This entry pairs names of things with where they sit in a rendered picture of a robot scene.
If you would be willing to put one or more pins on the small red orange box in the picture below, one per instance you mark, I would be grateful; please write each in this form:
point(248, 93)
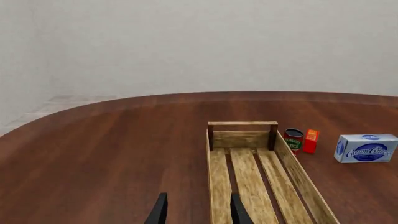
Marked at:
point(311, 141)

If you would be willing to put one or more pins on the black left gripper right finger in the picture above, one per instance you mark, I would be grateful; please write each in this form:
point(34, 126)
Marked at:
point(240, 212)

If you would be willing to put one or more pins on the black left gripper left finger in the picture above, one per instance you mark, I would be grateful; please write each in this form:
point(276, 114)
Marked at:
point(159, 211)

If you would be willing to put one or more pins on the red tomato sauce tin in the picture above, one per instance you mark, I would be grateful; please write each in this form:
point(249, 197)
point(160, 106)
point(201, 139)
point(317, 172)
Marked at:
point(293, 142)

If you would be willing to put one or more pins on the wooden slat tray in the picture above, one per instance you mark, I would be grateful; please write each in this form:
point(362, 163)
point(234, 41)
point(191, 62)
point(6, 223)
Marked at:
point(255, 177)

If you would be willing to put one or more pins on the blue white cream cheese box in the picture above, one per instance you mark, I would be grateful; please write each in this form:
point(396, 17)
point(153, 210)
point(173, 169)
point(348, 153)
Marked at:
point(365, 148)

